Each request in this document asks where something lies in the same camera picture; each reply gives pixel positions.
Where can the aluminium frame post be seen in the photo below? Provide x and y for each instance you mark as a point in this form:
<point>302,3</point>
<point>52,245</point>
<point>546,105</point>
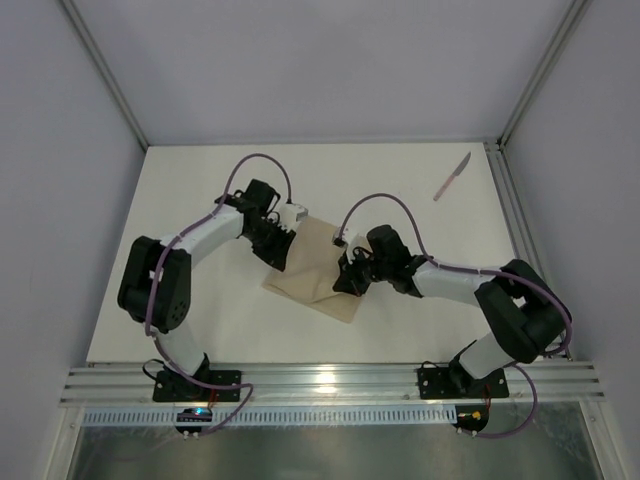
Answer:
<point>96,57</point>
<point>559,40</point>

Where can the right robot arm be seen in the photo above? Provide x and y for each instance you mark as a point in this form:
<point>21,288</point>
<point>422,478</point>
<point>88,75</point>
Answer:
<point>524,316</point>

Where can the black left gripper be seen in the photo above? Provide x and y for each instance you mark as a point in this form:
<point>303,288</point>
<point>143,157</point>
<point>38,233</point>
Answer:
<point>275,243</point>

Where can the right aluminium frame post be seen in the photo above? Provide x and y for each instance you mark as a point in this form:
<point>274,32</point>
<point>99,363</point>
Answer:
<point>559,40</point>

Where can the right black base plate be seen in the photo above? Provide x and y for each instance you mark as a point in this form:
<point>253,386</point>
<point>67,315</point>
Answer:
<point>446,382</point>

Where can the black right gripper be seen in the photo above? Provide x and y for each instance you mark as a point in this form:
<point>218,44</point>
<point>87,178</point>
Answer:
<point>353,272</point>

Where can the right black controller board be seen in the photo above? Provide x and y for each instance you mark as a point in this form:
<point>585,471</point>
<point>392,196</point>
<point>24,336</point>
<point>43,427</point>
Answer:
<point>471,418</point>

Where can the left aluminium frame post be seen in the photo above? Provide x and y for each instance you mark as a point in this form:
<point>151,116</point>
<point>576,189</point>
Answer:
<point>96,57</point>

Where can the slotted cable duct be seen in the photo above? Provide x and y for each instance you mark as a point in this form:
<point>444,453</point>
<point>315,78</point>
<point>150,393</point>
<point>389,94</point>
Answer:
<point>272,416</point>

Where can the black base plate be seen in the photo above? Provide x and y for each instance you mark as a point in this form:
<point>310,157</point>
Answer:
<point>446,382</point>
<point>170,387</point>

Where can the knife with pink handle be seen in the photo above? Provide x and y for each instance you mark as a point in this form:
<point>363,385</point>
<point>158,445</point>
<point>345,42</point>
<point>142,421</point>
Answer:
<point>456,173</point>

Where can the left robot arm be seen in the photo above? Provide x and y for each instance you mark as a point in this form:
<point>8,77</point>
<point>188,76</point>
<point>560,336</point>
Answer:
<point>155,289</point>

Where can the beige cloth napkin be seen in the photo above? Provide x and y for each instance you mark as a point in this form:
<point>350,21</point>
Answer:
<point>311,271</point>

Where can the black controller board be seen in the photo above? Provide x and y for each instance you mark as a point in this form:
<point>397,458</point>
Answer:
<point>193,421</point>
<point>471,418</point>

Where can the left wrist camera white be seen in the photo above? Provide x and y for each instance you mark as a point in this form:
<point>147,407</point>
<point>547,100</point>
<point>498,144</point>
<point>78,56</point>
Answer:
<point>291,216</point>

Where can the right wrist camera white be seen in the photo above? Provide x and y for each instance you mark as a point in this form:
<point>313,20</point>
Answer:
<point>348,240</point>

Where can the aluminium rail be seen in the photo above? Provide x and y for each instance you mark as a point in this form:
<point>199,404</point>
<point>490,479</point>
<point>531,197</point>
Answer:
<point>513,207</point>
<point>121,384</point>

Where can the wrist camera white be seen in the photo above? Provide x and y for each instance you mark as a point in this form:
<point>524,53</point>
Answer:
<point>291,216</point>
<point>348,240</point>

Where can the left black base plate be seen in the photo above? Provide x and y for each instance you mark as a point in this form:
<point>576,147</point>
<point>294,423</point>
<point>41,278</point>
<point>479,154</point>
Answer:
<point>170,387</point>

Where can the left black controller board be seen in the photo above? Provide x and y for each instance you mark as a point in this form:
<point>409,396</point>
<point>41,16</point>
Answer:
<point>193,421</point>

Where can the aluminium front rail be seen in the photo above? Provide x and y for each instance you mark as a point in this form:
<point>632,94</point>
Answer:
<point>121,384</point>

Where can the right side aluminium rail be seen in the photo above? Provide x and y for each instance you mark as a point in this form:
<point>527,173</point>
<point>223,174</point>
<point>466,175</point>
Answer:
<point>513,207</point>

